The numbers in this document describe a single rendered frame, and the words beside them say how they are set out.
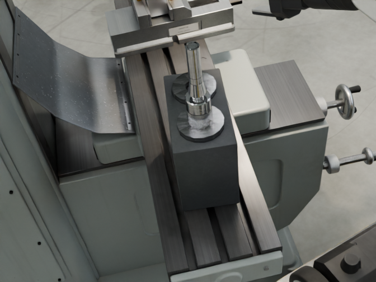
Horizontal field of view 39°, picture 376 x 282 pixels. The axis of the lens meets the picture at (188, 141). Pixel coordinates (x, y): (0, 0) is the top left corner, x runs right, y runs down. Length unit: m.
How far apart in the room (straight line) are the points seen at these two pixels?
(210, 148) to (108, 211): 0.73
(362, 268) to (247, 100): 0.53
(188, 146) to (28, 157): 0.53
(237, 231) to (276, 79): 0.72
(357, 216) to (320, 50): 1.08
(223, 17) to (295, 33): 1.64
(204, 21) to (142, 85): 0.26
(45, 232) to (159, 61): 0.59
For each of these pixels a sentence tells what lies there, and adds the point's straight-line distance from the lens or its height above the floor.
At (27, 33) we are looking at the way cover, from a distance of 1.46.
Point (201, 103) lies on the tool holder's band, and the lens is 0.93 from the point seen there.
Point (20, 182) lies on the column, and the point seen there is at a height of 0.84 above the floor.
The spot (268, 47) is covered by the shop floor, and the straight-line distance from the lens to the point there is 3.02.
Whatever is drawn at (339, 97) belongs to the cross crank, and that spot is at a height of 0.65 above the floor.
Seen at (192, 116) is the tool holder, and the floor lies 1.19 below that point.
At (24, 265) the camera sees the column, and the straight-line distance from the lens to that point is 1.71.
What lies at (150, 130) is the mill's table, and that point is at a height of 0.96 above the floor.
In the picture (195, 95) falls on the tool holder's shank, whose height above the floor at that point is 1.24.
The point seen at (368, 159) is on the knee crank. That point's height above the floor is 0.55.
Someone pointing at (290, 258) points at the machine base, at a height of 0.20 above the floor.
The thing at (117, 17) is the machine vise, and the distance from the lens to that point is 1.53.
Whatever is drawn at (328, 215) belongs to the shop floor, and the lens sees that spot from 2.28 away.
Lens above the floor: 1.87
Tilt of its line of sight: 48 degrees down
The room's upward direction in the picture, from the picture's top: 8 degrees counter-clockwise
